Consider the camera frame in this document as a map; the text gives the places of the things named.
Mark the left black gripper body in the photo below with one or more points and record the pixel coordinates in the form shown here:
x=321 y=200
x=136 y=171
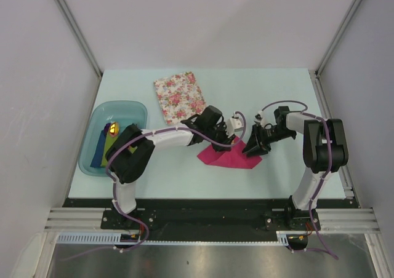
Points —
x=219 y=133

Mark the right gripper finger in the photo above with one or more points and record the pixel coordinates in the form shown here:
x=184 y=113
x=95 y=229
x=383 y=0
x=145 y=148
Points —
x=259 y=149
x=254 y=138

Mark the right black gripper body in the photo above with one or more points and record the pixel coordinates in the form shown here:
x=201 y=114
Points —
x=273 y=134

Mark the magenta paper napkin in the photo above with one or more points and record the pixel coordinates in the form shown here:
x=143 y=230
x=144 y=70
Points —
x=233 y=159

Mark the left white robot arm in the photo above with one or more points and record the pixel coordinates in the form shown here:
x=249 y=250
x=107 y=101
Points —
x=128 y=157

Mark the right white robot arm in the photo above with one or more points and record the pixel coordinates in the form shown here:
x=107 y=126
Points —
x=324 y=149

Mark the green rolled napkin bundle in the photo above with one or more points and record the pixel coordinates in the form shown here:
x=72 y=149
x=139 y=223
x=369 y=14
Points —
x=111 y=132

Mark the blue rolled napkin bundle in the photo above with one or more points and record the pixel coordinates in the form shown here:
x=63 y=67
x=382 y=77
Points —
x=97 y=160

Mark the floral rectangular tray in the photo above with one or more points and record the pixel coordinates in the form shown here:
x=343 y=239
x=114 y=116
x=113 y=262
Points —
x=179 y=97

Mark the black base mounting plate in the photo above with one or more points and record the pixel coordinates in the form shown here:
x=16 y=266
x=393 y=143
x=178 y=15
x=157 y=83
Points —
x=205 y=220

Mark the teal translucent plastic bin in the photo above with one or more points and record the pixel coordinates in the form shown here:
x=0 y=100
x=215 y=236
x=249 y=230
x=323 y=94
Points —
x=122 y=111

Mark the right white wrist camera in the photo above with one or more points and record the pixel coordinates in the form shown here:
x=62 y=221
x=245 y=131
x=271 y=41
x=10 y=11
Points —
x=260 y=119

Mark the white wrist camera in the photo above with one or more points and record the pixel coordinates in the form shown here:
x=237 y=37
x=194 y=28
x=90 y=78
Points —
x=260 y=119
x=234 y=124

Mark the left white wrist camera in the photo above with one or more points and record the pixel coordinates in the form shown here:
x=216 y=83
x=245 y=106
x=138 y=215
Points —
x=234 y=124

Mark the white slotted cable duct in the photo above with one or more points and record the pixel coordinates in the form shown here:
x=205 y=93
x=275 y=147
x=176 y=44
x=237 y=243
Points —
x=107 y=238

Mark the aluminium frame rail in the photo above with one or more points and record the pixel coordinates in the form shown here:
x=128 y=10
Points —
x=74 y=220

